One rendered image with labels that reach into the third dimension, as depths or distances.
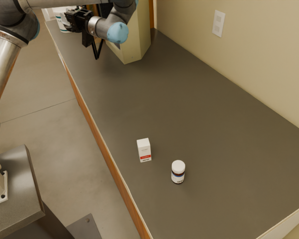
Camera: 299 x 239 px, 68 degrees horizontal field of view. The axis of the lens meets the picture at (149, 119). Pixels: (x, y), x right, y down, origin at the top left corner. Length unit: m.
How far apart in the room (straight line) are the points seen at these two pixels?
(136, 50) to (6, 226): 1.00
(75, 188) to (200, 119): 1.29
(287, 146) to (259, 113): 0.19
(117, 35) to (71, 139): 1.58
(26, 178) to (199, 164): 0.61
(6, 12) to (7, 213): 0.62
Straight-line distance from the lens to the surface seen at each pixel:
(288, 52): 1.02
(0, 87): 0.97
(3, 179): 0.93
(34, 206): 0.83
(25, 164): 0.95
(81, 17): 1.01
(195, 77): 1.21
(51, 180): 2.08
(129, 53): 1.32
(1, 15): 0.90
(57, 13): 1.85
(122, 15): 0.90
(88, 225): 1.77
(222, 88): 1.15
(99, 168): 2.00
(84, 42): 1.06
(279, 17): 1.02
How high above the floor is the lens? 1.61
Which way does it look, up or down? 44 degrees down
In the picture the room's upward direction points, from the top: 4 degrees counter-clockwise
